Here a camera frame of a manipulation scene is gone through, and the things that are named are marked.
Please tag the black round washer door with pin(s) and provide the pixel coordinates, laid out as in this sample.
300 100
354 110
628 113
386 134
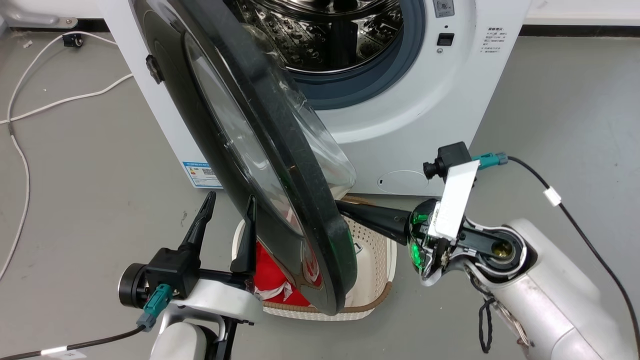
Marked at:
280 165

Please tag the stainless steel washer drum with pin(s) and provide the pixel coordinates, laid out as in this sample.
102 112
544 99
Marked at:
325 35

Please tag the teal camera connector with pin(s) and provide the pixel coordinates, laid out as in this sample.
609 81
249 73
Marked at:
490 160
155 306

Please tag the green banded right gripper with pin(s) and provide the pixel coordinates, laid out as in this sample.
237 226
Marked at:
424 240

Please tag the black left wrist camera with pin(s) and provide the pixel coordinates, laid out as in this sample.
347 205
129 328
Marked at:
160 275

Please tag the red garment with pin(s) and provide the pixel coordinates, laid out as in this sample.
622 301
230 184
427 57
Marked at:
272 280

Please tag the white front-load washing machine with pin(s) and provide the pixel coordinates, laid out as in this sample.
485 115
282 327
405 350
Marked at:
450 100

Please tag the white laundry basket brown rim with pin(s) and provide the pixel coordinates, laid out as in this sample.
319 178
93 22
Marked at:
372 270

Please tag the grey metal floor fixture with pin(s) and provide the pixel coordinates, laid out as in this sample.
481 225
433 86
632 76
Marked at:
35 17

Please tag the grey rubber door gasket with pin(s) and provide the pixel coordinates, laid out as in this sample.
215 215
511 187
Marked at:
395 65

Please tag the blue white energy label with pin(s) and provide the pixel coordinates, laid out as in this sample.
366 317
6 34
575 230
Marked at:
202 175

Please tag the printed text warning label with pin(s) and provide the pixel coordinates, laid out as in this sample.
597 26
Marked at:
495 41

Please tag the black door hinge block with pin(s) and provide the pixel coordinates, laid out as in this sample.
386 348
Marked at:
154 69

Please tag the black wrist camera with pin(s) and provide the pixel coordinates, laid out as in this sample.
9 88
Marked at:
447 159
160 275

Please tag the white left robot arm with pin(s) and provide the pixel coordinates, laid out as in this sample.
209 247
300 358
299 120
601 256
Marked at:
182 342

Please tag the white right camera bracket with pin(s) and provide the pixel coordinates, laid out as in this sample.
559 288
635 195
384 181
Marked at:
452 205

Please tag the oval drain filter cover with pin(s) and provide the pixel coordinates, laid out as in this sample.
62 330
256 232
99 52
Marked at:
402 182

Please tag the teal left camera connector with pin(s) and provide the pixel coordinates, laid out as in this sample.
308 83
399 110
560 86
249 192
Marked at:
155 306

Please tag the small black floor plug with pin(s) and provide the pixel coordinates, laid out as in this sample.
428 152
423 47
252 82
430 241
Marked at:
73 40

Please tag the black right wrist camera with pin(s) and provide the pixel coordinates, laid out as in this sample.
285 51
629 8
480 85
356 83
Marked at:
447 159

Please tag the teal right camera connector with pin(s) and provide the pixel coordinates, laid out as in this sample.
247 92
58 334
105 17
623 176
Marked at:
490 160

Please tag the black door latch socket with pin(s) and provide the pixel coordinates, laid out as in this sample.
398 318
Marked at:
445 39

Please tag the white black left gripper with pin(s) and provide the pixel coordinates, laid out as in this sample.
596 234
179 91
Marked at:
220 297

